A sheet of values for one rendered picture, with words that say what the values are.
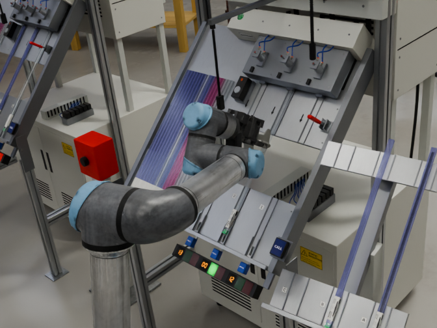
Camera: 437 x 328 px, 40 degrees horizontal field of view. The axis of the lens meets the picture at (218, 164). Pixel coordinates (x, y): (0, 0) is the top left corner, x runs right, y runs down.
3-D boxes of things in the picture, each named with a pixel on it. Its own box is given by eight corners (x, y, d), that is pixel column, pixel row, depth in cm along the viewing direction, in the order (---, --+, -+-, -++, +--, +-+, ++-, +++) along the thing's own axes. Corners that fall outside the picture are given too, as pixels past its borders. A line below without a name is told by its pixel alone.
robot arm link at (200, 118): (177, 130, 161) (183, 99, 162) (203, 138, 170) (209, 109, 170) (199, 132, 156) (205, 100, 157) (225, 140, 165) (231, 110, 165)
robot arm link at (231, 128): (223, 139, 165) (202, 132, 171) (233, 142, 169) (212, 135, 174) (231, 112, 165) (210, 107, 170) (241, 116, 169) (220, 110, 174)
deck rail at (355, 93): (281, 277, 174) (272, 273, 169) (276, 274, 175) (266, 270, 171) (380, 58, 181) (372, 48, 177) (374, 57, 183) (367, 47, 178)
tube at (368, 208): (330, 329, 148) (328, 328, 147) (325, 327, 149) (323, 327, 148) (395, 140, 157) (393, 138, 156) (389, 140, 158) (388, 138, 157)
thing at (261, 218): (274, 269, 174) (268, 267, 171) (129, 199, 216) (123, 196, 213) (301, 209, 176) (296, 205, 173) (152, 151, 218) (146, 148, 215)
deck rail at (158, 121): (132, 204, 217) (120, 199, 213) (129, 202, 219) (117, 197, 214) (216, 30, 225) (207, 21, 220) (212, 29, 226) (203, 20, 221)
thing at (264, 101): (330, 155, 179) (322, 150, 175) (177, 109, 221) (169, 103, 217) (374, 57, 183) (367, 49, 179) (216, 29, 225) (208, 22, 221)
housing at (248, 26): (370, 71, 183) (352, 48, 172) (247, 47, 214) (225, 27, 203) (380, 47, 184) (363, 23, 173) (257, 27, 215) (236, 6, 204)
